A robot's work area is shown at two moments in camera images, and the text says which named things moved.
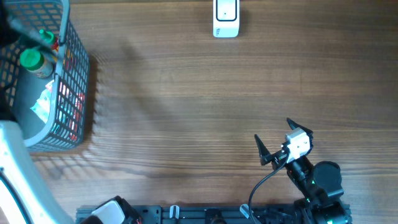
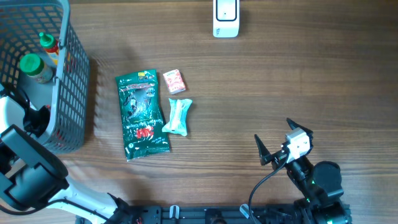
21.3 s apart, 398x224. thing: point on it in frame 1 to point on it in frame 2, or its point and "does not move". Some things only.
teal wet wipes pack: (42, 105) to (177, 122)
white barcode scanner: (226, 18) does not move
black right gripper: (266, 156) does not move
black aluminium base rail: (217, 214) does not move
